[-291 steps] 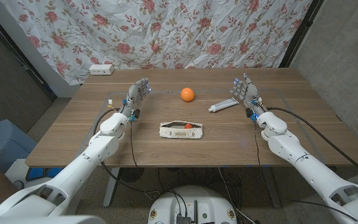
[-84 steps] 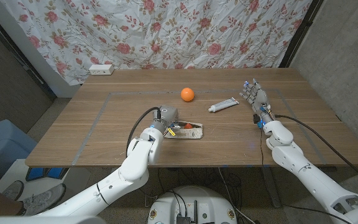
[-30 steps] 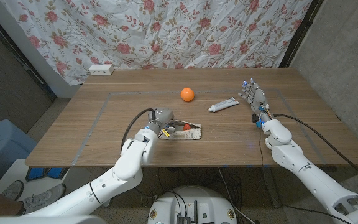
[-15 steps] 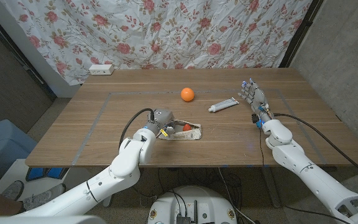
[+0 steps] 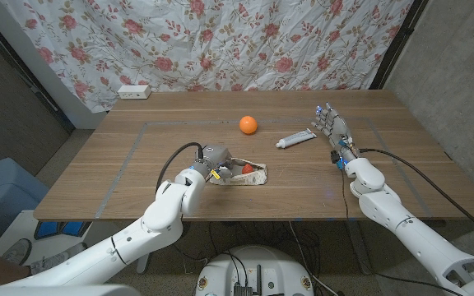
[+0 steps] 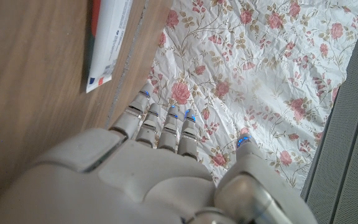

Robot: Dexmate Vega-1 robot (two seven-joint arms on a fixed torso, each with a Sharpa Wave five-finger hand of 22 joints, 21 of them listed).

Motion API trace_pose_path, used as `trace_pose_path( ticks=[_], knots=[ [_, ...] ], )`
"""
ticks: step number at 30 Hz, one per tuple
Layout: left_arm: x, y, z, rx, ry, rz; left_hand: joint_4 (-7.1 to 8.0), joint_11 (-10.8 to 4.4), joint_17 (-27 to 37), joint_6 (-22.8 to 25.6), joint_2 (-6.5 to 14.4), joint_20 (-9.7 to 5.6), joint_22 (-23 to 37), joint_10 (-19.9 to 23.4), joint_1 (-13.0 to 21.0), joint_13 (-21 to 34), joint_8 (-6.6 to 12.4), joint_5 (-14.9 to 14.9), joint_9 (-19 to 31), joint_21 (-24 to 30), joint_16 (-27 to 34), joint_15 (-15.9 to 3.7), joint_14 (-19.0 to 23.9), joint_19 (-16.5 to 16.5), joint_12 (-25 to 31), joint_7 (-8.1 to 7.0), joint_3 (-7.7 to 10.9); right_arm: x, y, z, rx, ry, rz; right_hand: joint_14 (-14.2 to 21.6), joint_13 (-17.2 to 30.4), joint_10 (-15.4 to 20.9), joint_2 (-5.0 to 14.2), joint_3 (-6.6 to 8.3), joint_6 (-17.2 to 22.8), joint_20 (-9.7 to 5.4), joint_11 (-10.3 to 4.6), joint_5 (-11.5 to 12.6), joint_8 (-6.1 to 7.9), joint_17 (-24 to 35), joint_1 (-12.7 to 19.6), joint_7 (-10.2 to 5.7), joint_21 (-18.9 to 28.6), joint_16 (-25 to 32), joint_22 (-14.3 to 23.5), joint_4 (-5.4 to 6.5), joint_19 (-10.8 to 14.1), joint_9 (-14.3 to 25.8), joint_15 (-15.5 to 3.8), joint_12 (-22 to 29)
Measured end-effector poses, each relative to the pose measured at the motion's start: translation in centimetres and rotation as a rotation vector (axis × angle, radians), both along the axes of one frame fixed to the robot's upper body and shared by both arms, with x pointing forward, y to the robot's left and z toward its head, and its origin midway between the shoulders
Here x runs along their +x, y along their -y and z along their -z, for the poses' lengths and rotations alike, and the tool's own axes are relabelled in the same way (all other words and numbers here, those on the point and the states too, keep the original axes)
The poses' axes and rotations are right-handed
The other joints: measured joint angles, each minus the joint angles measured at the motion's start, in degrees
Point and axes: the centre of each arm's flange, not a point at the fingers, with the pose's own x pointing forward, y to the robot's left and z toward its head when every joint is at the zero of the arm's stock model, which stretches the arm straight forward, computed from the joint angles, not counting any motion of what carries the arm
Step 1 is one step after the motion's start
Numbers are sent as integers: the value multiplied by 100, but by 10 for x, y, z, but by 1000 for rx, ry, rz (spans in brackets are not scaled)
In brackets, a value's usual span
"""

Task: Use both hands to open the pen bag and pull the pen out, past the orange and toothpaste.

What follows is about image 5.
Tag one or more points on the white power strip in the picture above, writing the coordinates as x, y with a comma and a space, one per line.
134, 91

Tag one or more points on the white and blue floor box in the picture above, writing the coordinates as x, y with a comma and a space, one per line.
52, 230

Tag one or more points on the white table leg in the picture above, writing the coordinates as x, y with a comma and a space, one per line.
141, 267

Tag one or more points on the grey shoe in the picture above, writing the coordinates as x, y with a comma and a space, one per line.
17, 251

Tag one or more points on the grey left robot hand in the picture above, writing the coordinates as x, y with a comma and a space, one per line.
217, 155

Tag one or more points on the blue plastic bin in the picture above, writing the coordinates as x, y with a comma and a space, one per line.
2, 189

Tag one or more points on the white robot torso edge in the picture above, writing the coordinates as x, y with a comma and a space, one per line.
56, 290

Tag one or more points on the orange fruit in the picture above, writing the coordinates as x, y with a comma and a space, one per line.
248, 125

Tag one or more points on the grey tape outline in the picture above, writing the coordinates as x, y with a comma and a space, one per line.
120, 172

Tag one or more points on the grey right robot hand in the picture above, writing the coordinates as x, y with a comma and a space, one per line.
337, 129

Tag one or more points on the floral print backdrop curtain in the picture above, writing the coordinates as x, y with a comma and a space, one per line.
204, 41

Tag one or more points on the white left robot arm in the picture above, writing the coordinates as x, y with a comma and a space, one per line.
146, 234

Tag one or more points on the red pen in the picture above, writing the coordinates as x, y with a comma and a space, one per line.
247, 169

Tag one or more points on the beige patterned pen bag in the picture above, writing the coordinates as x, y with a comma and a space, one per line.
249, 179

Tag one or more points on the black backdrop pole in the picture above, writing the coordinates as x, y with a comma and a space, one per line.
399, 41
23, 73

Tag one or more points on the white toothpaste tube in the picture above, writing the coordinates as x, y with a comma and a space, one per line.
296, 138

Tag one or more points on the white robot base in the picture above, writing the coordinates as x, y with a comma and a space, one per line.
257, 263

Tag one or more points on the grey table leg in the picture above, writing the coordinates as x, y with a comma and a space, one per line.
360, 251

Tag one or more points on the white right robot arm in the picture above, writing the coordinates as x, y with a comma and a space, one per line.
418, 234

